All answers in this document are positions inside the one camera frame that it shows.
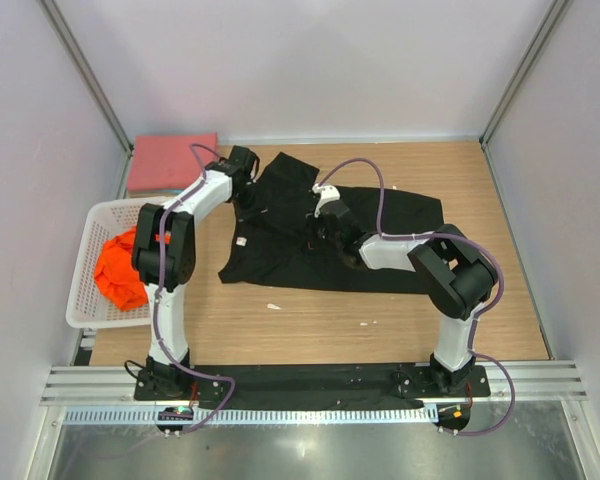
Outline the black t-shirt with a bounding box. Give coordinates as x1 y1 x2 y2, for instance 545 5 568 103
217 151 444 296

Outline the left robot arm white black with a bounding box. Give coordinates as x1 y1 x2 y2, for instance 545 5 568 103
131 146 260 401

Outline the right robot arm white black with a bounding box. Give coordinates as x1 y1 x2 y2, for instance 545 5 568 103
307 196 503 396

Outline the folded pink t-shirt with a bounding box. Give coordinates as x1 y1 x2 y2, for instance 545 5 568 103
126 132 218 194

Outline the folded teal t-shirt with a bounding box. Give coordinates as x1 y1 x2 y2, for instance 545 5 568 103
147 189 183 197

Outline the orange t-shirt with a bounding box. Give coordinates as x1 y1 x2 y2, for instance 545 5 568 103
94 227 148 311

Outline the white plastic basket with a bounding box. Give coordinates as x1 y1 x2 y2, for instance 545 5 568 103
66 196 173 330

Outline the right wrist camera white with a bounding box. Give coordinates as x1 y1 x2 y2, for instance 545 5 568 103
311 184 340 218

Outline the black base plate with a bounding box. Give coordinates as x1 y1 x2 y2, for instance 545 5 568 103
125 361 491 411

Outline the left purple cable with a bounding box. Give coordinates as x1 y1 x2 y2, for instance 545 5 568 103
54 143 237 461

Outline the white slotted cable duct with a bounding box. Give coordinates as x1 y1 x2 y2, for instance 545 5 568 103
64 404 438 427

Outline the aluminium frame rail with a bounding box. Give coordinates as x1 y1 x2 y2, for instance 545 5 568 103
39 363 151 407

